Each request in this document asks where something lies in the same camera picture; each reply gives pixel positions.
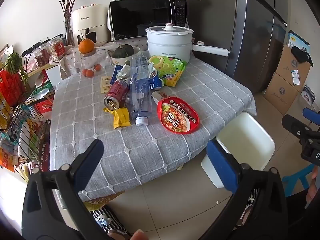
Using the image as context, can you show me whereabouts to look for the crumpled white tissue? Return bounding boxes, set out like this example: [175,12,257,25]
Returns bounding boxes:
[115,64,131,82]

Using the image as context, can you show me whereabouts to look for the clear glass jar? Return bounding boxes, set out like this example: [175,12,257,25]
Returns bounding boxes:
[79,51,110,70]

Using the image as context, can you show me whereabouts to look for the torn white cardboard piece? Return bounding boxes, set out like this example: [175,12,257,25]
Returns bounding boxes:
[151,91,173,105]

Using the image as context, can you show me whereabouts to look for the red oval noodle lid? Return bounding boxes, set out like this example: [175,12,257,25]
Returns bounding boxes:
[157,96,200,135]

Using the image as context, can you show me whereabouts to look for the blue white printed box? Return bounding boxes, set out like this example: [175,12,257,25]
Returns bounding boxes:
[287,30,312,53]

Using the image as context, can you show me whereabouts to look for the black bag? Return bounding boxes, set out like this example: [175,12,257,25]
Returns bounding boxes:
[291,46,314,67]

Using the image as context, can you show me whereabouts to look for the white bowl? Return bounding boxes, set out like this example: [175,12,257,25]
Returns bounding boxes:
[111,46,142,67]

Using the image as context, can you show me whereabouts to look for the red drink can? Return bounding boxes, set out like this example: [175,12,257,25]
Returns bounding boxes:
[104,80,130,110]

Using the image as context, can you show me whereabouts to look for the grey refrigerator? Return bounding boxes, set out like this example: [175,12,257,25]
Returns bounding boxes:
[184,0,288,94]

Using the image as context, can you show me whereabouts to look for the red label glass jar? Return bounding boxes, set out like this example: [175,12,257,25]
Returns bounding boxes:
[35,45,50,67]
[49,35,67,60]

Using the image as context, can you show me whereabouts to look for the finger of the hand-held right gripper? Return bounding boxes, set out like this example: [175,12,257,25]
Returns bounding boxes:
[302,107,320,127]
[282,114,313,139]

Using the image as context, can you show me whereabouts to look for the yellow floral undercloth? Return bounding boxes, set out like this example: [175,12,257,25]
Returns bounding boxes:
[82,191,125,212]

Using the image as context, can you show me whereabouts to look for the yellow wrapper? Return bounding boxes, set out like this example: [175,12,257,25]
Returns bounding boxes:
[104,107,132,130]

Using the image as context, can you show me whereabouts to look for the brown cardboard box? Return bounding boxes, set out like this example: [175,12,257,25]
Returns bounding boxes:
[262,72,307,115]
[275,44,313,90]

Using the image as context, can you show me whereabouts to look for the dried twig bunch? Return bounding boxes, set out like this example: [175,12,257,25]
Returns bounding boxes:
[55,0,85,30]

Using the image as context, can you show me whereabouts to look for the grey checked tablecloth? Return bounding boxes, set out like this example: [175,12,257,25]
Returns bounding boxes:
[49,55,257,203]

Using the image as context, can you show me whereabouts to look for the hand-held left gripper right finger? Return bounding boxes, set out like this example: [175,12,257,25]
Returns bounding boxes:
[206,139,290,240]

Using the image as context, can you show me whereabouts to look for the blue white snack packet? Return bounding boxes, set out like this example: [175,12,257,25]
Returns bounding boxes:
[149,70,165,90]

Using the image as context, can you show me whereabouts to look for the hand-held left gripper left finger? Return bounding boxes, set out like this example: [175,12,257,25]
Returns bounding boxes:
[22,139,110,240]

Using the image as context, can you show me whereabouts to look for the red gift box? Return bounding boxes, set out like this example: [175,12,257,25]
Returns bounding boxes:
[34,100,54,117]

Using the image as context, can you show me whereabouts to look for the green pumpkin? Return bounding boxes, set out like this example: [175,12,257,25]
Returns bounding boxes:
[112,44,135,59]

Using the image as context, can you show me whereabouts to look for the red plastic bag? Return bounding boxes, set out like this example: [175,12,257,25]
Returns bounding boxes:
[0,70,27,105]

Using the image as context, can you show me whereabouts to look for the person's right hand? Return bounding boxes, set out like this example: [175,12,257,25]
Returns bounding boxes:
[306,165,320,207]

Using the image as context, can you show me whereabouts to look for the blue plastic stool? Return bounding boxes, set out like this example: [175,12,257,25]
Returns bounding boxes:
[282,164,315,197]

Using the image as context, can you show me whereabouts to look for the white paper roll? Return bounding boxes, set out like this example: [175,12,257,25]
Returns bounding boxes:
[17,127,35,164]

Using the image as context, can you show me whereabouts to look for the large orange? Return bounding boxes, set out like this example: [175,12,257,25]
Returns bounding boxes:
[78,38,95,54]

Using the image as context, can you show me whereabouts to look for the cream air fryer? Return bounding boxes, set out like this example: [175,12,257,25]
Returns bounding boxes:
[72,4,110,47]

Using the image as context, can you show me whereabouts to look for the black wire rack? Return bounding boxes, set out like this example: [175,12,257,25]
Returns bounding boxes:
[0,55,54,180]

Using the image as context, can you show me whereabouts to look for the green leafy herbs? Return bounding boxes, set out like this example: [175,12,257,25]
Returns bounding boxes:
[5,52,28,80]

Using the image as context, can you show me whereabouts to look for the black microwave oven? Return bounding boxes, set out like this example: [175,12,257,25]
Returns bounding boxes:
[108,0,188,43]

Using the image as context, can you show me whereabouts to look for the clear plastic bottle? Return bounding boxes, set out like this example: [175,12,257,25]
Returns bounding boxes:
[127,55,153,126]

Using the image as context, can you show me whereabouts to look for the white trash bin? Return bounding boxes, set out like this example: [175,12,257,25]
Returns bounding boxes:
[201,112,275,188]

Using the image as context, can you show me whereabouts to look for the white flower print tablecloth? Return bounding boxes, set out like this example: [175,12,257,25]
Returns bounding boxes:
[60,36,150,80]

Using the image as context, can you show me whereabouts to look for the green snack bag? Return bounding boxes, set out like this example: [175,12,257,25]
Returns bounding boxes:
[149,56,188,87]

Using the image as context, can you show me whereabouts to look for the glass vase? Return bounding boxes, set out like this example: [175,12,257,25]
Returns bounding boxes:
[64,22,75,46]

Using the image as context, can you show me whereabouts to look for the white electric pot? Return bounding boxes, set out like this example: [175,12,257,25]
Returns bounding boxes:
[145,23,229,63]

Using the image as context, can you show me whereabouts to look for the white square container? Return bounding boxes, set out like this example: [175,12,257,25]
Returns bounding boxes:
[45,65,63,85]

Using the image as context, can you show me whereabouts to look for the person's left hand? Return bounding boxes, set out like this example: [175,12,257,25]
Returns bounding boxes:
[131,229,151,240]

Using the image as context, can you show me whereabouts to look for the blue carton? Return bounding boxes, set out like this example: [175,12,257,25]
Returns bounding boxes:
[110,65,125,84]

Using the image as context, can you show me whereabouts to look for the person's dark clothing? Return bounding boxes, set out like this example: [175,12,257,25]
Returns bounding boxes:
[285,189,320,240]

